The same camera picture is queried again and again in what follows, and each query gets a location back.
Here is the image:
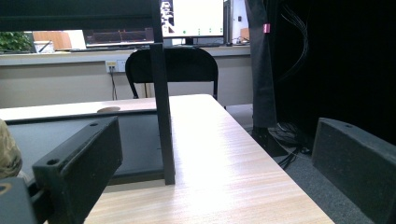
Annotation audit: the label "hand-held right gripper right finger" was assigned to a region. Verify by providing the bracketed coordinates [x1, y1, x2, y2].
[311, 117, 396, 224]

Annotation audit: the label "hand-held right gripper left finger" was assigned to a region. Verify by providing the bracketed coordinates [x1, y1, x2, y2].
[32, 116, 123, 224]

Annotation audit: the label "black metal two-tier rack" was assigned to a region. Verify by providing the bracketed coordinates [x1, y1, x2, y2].
[0, 0, 177, 187]

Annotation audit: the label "dark curtain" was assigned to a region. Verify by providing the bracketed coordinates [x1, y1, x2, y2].
[274, 0, 396, 147]

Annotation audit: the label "grey counter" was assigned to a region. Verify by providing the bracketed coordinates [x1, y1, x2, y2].
[0, 45, 252, 67]

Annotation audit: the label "white cup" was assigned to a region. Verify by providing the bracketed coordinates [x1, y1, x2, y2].
[33, 40, 56, 54]

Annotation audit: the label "brown box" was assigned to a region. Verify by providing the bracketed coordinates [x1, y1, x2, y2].
[32, 30, 73, 51]

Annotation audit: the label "grey cloth-covered stand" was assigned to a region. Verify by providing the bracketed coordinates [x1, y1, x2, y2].
[244, 0, 289, 158]

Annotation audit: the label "green plant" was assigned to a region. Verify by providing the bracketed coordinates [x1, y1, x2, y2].
[0, 31, 35, 52]

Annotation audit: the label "black chair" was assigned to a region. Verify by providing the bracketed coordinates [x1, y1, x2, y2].
[124, 46, 219, 101]

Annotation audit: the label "bright computer monitor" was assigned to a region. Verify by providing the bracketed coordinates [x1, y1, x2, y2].
[160, 0, 226, 46]

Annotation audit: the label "round table cable grommet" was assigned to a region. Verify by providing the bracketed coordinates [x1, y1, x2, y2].
[96, 105, 121, 114]

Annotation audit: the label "black floor cables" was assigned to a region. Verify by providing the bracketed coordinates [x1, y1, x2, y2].
[268, 121, 315, 171]

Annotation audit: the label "black wall socket cable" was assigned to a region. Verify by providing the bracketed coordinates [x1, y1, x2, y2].
[109, 70, 119, 101]

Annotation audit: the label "white wall socket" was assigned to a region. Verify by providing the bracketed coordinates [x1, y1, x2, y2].
[105, 59, 127, 74]

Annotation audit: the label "hanging black cable bundle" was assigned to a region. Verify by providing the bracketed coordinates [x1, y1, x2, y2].
[276, 4, 310, 83]

